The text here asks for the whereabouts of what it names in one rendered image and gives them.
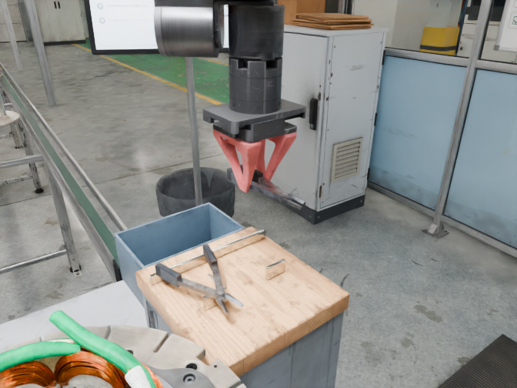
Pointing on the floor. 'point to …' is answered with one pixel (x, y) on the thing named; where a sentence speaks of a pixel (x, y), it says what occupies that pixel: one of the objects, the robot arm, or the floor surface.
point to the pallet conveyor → (85, 210)
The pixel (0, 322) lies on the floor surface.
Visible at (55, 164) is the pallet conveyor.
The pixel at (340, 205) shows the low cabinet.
